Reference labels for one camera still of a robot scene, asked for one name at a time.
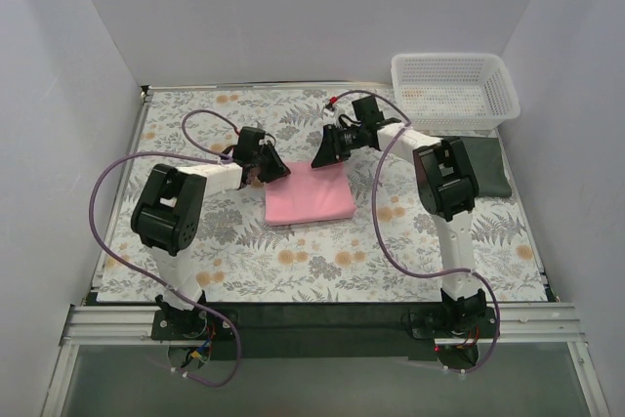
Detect white plastic basket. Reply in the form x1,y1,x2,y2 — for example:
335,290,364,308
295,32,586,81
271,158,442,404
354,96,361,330
391,53,521,131

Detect floral patterned table mat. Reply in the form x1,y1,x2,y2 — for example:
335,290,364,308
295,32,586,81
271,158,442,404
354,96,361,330
96,84,558,305

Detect folded dark green t shirt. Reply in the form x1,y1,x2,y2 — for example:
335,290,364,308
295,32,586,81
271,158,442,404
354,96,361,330
461,137,512,198

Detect pink t shirt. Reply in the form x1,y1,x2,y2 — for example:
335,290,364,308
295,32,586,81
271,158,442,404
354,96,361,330
265,161,356,227

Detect aluminium table frame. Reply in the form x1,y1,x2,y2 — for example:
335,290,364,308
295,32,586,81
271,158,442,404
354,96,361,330
41,84,611,417

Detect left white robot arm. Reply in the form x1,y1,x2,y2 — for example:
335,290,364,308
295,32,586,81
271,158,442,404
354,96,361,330
131,126,290,339

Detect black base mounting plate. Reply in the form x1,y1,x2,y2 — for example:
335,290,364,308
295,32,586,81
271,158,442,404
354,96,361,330
150,303,496,361

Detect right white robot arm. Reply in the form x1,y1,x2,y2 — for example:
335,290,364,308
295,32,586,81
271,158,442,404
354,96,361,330
312,90,492,337

